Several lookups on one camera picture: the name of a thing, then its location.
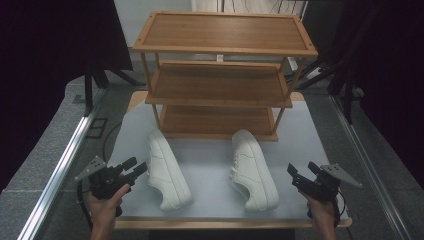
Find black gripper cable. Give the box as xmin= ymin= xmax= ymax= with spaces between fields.
xmin=333 ymin=188 xmax=348 ymax=229
xmin=76 ymin=179 xmax=95 ymax=232

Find person's right hand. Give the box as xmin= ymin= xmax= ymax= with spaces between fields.
xmin=299 ymin=190 xmax=339 ymax=232

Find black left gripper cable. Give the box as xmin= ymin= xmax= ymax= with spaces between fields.
xmin=76 ymin=179 xmax=95 ymax=232

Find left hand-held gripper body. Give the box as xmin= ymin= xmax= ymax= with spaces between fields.
xmin=74 ymin=155 xmax=136 ymax=201

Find wooden three-tier shoe rack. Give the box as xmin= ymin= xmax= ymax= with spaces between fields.
xmin=131 ymin=10 xmax=320 ymax=143

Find person's left hand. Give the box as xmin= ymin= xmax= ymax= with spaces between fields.
xmin=84 ymin=182 xmax=132 ymax=232

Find white power strip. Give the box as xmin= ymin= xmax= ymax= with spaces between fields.
xmin=287 ymin=56 xmax=323 ymax=82

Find grey table mat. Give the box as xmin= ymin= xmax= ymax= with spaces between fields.
xmin=107 ymin=99 xmax=350 ymax=222

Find black floor cable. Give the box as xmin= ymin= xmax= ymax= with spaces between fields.
xmin=101 ymin=121 xmax=124 ymax=164

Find black floor socket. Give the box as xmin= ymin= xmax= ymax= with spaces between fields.
xmin=85 ymin=116 xmax=109 ymax=140

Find black stand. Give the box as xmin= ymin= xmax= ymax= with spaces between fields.
xmin=82 ymin=58 xmax=148 ymax=118
xmin=294 ymin=0 xmax=382 ymax=126

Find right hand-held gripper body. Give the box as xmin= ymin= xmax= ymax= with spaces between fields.
xmin=291 ymin=162 xmax=364 ymax=203

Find white sneaker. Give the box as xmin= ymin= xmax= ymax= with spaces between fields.
xmin=229 ymin=128 xmax=281 ymax=213
xmin=146 ymin=128 xmax=194 ymax=212

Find dark curtain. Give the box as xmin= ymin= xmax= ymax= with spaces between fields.
xmin=342 ymin=0 xmax=424 ymax=190
xmin=0 ymin=0 xmax=135 ymax=195

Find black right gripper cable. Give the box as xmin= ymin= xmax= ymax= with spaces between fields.
xmin=333 ymin=188 xmax=348 ymax=229

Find metal floor rail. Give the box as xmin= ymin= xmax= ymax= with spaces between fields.
xmin=16 ymin=87 xmax=107 ymax=240
xmin=327 ymin=94 xmax=415 ymax=240

